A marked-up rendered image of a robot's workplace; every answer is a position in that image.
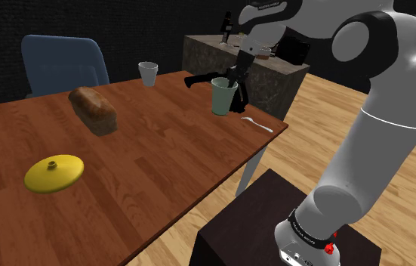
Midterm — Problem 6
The stone-patterned counter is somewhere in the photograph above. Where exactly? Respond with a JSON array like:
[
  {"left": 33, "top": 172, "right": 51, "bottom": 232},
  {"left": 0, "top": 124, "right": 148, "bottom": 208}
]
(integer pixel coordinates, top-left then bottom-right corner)
[{"left": 181, "top": 11, "right": 311, "bottom": 122}]

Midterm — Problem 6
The yellow round lid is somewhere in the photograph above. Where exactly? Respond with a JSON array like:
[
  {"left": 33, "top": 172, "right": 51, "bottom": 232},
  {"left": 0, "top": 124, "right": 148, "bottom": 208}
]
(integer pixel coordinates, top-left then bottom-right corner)
[{"left": 23, "top": 154, "right": 85, "bottom": 195}]

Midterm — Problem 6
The white fork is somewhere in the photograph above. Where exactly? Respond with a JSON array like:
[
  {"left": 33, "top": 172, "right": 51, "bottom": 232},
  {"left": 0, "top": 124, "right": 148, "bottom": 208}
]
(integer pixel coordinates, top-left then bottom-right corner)
[{"left": 240, "top": 116, "right": 274, "bottom": 134}]

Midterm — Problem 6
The brown bread loaf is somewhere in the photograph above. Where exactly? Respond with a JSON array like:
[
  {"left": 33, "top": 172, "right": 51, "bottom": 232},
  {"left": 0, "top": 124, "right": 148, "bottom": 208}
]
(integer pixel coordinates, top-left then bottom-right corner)
[{"left": 68, "top": 86, "right": 119, "bottom": 138}]

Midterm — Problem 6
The blue chair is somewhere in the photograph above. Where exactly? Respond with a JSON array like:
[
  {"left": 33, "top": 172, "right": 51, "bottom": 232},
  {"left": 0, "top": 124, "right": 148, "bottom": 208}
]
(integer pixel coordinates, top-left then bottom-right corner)
[{"left": 21, "top": 34, "right": 111, "bottom": 99}]

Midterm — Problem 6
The brown wooden table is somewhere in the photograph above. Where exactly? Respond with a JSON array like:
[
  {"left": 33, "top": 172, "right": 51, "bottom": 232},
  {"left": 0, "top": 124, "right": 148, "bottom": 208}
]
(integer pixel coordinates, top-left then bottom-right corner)
[{"left": 0, "top": 70, "right": 289, "bottom": 266}]

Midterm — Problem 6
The white cup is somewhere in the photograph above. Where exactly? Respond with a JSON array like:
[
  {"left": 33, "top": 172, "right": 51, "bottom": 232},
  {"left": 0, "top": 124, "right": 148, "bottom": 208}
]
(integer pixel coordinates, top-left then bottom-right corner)
[{"left": 137, "top": 61, "right": 159, "bottom": 88}]

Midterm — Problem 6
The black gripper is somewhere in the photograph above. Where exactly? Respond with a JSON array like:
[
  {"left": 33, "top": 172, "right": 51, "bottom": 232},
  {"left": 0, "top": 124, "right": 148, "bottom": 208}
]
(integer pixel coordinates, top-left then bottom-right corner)
[{"left": 183, "top": 49, "right": 256, "bottom": 114}]

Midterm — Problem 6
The dark robot stand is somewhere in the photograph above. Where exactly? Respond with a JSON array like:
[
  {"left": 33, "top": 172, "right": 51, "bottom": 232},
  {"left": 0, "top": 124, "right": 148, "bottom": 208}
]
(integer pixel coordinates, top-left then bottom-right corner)
[{"left": 189, "top": 169, "right": 383, "bottom": 266}]

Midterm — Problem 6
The green cup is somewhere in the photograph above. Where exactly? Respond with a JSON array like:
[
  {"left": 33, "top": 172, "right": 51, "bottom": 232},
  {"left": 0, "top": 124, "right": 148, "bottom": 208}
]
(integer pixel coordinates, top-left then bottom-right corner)
[{"left": 211, "top": 76, "right": 239, "bottom": 117}]

